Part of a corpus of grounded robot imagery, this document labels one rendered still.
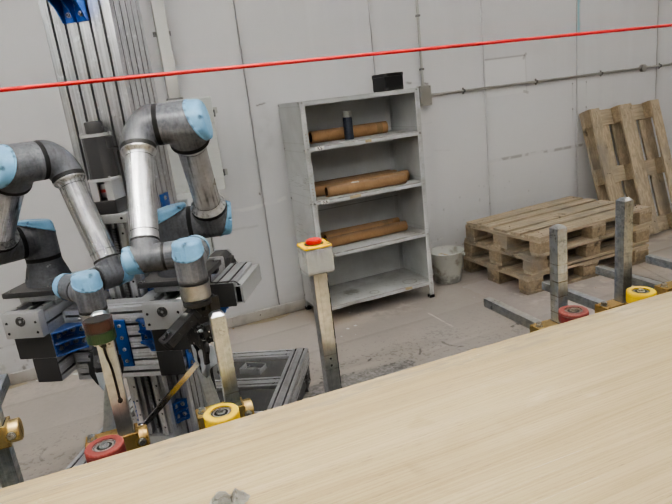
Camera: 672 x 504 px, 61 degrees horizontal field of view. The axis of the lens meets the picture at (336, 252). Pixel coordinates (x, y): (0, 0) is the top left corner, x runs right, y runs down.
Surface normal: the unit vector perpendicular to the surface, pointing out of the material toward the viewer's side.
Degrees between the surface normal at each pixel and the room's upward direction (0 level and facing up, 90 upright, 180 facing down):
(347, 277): 90
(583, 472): 0
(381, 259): 90
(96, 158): 90
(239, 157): 90
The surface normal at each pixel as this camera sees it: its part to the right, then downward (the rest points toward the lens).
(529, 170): 0.40, 0.20
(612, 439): -0.11, -0.96
